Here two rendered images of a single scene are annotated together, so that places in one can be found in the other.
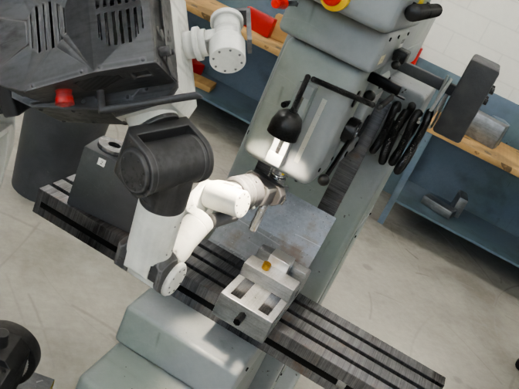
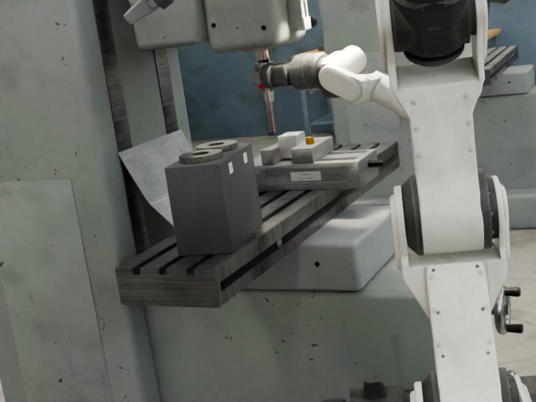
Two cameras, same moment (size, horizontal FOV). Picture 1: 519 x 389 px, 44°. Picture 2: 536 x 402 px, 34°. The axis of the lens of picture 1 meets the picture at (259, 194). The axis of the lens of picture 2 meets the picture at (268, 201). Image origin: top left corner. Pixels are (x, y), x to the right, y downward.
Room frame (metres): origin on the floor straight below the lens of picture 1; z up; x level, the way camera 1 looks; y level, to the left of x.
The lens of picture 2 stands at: (1.06, 2.11, 1.42)
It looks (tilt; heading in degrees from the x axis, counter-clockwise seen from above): 13 degrees down; 285
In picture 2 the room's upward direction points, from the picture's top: 8 degrees counter-clockwise
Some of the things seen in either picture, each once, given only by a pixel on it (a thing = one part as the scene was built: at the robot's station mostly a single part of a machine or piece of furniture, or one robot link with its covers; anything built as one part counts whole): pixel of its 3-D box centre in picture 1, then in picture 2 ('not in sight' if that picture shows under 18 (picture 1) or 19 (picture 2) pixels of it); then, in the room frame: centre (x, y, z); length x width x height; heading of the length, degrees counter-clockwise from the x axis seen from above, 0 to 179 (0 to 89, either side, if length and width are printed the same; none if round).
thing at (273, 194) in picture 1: (253, 191); (294, 74); (1.50, 0.02, 1.24); 0.13 x 0.12 x 0.10; 64
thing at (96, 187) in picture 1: (120, 183); (215, 195); (1.63, 0.37, 1.04); 0.22 x 0.12 x 0.20; 87
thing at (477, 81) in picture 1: (469, 98); not in sight; (1.81, -0.41, 1.62); 0.20 x 0.09 x 0.21; 168
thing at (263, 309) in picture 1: (268, 284); (305, 163); (1.53, -0.12, 0.99); 0.35 x 0.15 x 0.11; 168
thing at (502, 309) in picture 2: not in sight; (487, 309); (1.09, 0.08, 0.64); 0.16 x 0.12 x 0.12; 168
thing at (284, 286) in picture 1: (269, 278); (313, 149); (1.51, -0.12, 1.03); 0.15 x 0.06 x 0.04; 78
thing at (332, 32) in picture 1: (348, 28); not in sight; (1.62, -0.03, 1.68); 0.34 x 0.24 x 0.10; 168
